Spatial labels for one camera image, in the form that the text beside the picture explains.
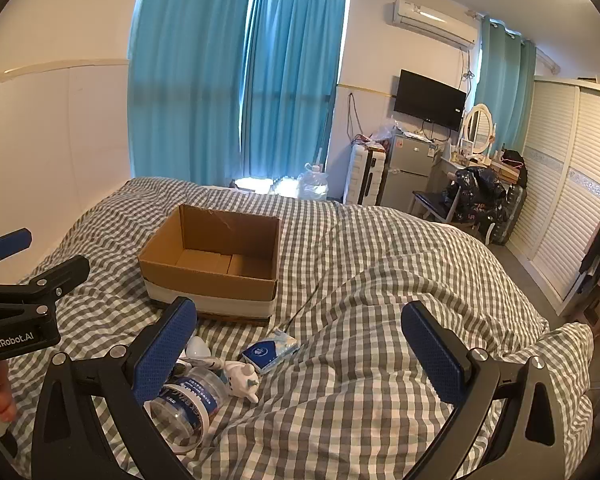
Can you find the wide teal curtain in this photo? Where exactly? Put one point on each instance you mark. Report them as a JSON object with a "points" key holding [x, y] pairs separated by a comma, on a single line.
{"points": [[190, 85]]}

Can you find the teal curtain beside wardrobe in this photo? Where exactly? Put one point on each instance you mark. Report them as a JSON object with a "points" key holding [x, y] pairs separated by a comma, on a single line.
{"points": [[505, 85]]}

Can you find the cardboard box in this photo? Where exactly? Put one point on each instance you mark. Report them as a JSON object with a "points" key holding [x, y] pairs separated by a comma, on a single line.
{"points": [[205, 272]]}

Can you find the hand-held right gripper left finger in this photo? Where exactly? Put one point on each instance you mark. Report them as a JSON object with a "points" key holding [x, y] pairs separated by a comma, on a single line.
{"points": [[165, 350]]}

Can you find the clear plastic bag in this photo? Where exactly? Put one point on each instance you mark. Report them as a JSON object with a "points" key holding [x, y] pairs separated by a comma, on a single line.
{"points": [[384, 131]]}

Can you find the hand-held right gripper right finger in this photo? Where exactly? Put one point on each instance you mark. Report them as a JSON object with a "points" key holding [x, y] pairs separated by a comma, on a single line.
{"points": [[430, 355]]}

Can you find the black wall television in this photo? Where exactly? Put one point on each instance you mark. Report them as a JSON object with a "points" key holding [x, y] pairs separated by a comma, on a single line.
{"points": [[427, 95]]}

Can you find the white plush toy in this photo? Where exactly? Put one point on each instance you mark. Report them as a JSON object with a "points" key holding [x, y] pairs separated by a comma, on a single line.
{"points": [[240, 377]]}

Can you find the clear plastic jar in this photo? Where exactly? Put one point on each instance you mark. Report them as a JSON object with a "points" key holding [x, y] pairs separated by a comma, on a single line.
{"points": [[190, 405]]}

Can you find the white oval mirror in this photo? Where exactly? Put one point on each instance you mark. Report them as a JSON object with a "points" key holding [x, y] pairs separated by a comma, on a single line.
{"points": [[477, 127]]}

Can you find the dark chair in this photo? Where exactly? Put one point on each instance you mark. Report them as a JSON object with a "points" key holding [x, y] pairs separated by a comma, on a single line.
{"points": [[430, 202]]}

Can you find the white suitcase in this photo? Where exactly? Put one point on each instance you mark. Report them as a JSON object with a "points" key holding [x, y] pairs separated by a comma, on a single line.
{"points": [[360, 175]]}

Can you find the grey small fridge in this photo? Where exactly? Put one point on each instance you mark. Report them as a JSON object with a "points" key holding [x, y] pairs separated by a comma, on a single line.
{"points": [[405, 170]]}

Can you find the black plastic bag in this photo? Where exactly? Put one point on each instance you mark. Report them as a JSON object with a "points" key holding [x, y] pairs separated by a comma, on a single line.
{"points": [[472, 185]]}

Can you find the narrow teal curtain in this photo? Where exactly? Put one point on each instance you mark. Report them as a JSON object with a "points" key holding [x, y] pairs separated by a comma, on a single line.
{"points": [[290, 85]]}

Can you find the large clear water jug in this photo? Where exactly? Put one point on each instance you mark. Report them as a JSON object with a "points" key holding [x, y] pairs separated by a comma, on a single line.
{"points": [[312, 185]]}

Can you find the grey checkered blanket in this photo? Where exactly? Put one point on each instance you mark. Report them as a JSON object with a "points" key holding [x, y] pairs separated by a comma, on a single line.
{"points": [[355, 285]]}

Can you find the blue tissue packet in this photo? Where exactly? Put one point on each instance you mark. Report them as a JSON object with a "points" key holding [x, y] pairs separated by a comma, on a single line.
{"points": [[262, 355]]}

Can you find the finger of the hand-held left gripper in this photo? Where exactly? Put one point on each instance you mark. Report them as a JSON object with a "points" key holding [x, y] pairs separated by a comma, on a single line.
{"points": [[62, 270], [7, 242]]}

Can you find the dark suitcase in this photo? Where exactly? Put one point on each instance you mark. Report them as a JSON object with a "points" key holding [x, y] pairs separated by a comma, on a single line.
{"points": [[505, 220]]}

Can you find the white slatted wardrobe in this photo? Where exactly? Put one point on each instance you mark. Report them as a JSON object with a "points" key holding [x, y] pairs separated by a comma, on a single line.
{"points": [[555, 185]]}

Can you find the white air conditioner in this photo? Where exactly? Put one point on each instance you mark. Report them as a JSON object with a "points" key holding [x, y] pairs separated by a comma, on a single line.
{"points": [[430, 22]]}

